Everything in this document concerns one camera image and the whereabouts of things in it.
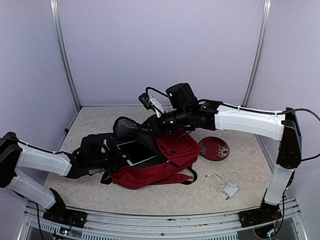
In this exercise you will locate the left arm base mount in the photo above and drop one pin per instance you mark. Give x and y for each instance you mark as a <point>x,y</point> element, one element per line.
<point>59,213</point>

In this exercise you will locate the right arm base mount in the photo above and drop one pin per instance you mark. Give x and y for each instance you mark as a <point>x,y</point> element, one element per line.
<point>263,214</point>

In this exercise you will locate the aluminium corner post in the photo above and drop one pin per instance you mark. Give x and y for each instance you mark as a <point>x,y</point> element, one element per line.
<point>258,52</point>
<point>63,52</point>

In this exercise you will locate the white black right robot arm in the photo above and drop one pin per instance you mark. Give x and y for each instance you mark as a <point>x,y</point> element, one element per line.
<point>190,113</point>

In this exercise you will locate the aluminium front rail frame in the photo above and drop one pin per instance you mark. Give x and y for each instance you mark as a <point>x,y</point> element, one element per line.
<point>225,225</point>

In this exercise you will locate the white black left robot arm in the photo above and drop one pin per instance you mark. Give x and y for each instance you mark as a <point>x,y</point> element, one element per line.
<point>16,154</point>

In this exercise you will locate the red student backpack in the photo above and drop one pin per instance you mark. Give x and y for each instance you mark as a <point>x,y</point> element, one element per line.
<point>176,149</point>

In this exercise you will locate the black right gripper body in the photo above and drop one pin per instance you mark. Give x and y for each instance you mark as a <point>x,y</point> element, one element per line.
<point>158,130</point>

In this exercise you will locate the white tablet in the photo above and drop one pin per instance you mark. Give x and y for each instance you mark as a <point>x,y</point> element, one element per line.
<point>135,153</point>

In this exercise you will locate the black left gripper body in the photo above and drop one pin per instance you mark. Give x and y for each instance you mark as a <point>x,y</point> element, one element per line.
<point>110,161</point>

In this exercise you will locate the left aluminium corner post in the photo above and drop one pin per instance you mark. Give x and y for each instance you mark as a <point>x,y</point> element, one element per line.
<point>63,52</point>

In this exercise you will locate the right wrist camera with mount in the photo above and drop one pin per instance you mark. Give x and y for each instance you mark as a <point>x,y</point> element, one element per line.
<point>150,103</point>

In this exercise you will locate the white charger with cable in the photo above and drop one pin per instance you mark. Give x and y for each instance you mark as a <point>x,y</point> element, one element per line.
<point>226,186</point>

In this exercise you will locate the right aluminium corner post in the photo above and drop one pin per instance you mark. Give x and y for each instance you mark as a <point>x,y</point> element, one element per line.
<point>258,52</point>

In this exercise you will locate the red floral plate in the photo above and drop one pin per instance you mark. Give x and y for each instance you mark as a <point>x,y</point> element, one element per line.
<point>214,149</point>

